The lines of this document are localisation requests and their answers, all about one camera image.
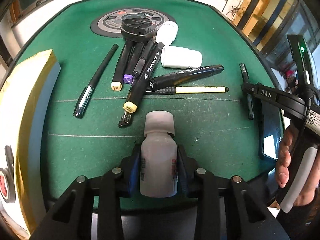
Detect gold rimmed white box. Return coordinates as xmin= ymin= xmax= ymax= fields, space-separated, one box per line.
xmin=1 ymin=49 xmax=61 ymax=239

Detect black round ribbed cap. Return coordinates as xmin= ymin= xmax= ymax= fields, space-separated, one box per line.
xmin=120 ymin=18 xmax=157 ymax=43

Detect black marker cream end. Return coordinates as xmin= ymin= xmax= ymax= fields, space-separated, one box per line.
xmin=123 ymin=42 xmax=164 ymax=114

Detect round grey table centre panel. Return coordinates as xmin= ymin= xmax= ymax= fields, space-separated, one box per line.
xmin=90 ymin=7 xmax=176 ymax=38

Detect white plastic bottle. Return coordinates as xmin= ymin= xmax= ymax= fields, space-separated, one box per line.
xmin=161 ymin=46 xmax=202 ymax=69
xmin=156 ymin=21 xmax=178 ymax=46

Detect right hand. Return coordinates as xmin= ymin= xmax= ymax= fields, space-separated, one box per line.
xmin=274 ymin=123 xmax=320 ymax=207

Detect yellow white pen black grip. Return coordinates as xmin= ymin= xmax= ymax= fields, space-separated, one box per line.
xmin=145 ymin=86 xmax=229 ymax=95

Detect black marker sideways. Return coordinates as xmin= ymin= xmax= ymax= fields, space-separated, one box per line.
xmin=149 ymin=64 xmax=224 ymax=90

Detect black marker beige cap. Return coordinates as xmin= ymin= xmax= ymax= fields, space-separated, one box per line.
xmin=111 ymin=40 xmax=134 ymax=91

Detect white pill bottle with cap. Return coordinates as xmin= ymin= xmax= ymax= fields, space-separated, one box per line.
xmin=140 ymin=111 xmax=178 ymax=198

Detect slim black pen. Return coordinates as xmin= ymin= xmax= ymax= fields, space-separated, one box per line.
xmin=73 ymin=44 xmax=118 ymax=119

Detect black marker purple cap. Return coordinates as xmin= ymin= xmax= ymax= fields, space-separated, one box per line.
xmin=123 ymin=43 xmax=144 ymax=84

